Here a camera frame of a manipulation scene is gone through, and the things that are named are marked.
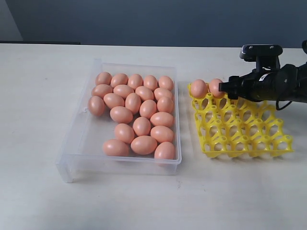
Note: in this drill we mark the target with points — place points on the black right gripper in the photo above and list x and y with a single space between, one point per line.
285 84

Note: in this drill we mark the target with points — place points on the clear plastic bin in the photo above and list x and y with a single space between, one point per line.
112 138

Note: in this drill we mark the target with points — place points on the brown egg front right corner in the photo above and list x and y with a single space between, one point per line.
165 150

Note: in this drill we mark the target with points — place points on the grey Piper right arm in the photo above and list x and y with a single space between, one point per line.
303 79

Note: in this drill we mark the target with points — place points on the brown egg front middle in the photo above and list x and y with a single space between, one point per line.
143 145

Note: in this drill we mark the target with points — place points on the brown egg placed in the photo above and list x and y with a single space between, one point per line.
214 88
121 114
198 89

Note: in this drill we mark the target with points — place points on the brown egg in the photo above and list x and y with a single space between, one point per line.
96 106
143 145
141 126
124 132
119 79
162 134
134 81
150 82
162 119
165 82
103 78

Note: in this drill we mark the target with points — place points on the brown egg far left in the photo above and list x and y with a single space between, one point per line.
96 106

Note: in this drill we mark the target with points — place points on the brown egg back left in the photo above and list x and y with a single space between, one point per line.
103 78

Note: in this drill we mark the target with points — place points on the brown egg back right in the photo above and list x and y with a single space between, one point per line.
165 82

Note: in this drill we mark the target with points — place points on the brown egg right middle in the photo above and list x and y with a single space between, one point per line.
162 119

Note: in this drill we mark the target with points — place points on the yellow plastic egg tray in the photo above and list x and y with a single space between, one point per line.
238 127

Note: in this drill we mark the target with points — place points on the brown egg second row right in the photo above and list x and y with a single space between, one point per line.
162 92

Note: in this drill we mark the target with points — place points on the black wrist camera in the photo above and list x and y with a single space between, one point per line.
265 56

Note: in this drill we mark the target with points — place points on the brown egg second row left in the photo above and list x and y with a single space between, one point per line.
101 90

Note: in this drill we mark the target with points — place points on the black object behind table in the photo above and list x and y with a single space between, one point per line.
40 42

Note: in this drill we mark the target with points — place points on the brown egg front left centre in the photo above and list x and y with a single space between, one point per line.
124 132

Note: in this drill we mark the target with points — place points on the brown egg third row right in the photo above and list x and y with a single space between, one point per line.
165 104

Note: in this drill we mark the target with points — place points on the brown egg right lower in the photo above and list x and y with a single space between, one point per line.
162 134

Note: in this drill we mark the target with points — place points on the brown egg second row middle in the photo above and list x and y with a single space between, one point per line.
123 90

